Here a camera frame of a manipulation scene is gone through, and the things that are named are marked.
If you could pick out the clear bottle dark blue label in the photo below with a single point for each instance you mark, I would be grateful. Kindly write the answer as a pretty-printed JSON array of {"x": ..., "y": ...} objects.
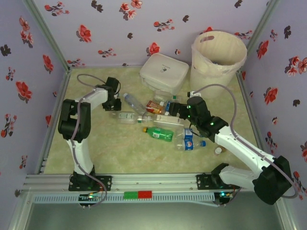
[{"x": 168, "y": 105}]

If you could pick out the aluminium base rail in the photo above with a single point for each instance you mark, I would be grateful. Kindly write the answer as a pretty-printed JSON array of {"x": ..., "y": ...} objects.
[{"x": 153, "y": 182}]

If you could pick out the white rectangular carton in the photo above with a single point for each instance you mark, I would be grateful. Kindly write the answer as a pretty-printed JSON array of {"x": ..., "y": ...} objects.
[{"x": 168, "y": 121}]

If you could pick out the green plastic bottle yellow cap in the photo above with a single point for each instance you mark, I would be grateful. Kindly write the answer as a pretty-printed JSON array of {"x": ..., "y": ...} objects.
[{"x": 160, "y": 133}]

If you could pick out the small green white cap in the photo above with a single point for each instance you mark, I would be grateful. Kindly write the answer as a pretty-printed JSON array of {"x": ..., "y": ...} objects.
[{"x": 174, "y": 97}]

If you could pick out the clear Pepsi bottle blue cap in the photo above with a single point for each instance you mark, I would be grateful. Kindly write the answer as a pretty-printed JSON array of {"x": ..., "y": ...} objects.
[
  {"x": 188, "y": 145},
  {"x": 188, "y": 133}
]

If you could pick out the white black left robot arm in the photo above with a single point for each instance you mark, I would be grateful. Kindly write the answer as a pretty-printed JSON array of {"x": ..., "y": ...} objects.
[{"x": 80, "y": 153}]

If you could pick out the clear water bottle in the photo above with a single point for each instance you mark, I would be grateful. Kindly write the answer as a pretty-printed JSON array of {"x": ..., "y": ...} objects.
[
  {"x": 134, "y": 103},
  {"x": 126, "y": 117}
]

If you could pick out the small white cap bottle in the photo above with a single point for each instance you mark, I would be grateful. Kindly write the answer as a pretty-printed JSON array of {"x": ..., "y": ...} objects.
[{"x": 218, "y": 151}]

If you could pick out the small circuit board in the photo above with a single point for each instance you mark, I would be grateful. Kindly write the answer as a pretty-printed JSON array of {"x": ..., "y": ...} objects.
[
  {"x": 224, "y": 194},
  {"x": 90, "y": 197}
]

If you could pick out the red label orange drink bottle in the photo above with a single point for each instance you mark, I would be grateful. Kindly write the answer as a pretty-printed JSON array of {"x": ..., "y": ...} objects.
[{"x": 153, "y": 106}]

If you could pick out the aluminium frame bar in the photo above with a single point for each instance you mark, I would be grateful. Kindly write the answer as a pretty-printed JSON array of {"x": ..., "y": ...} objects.
[
  {"x": 287, "y": 218},
  {"x": 45, "y": 31},
  {"x": 247, "y": 100},
  {"x": 60, "y": 95},
  {"x": 262, "y": 22},
  {"x": 20, "y": 210}
]

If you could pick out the small clear bottle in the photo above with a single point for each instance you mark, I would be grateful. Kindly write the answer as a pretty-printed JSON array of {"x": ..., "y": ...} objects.
[{"x": 146, "y": 119}]

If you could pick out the white zip storage case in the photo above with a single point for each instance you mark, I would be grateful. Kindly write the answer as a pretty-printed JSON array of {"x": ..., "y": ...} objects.
[{"x": 163, "y": 69}]

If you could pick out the clear bottle green cap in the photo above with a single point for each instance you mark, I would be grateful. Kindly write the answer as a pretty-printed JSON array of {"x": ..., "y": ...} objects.
[{"x": 161, "y": 95}]

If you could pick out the beige plastic waste bin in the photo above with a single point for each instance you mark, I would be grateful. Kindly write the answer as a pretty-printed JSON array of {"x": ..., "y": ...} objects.
[{"x": 208, "y": 79}]

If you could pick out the clear plastic bin liner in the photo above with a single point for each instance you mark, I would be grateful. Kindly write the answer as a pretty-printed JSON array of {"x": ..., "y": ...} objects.
[{"x": 204, "y": 67}]

